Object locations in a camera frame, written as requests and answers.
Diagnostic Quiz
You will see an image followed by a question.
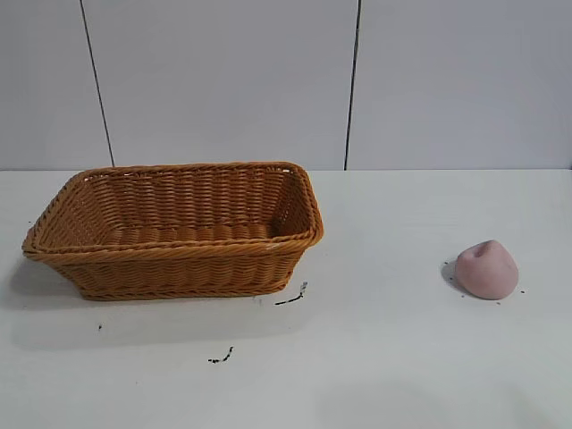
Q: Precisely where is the pink peach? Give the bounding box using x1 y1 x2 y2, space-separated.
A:
455 239 520 301

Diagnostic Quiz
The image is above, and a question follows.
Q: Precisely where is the brown woven wicker basket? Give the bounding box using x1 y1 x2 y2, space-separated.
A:
21 161 325 301

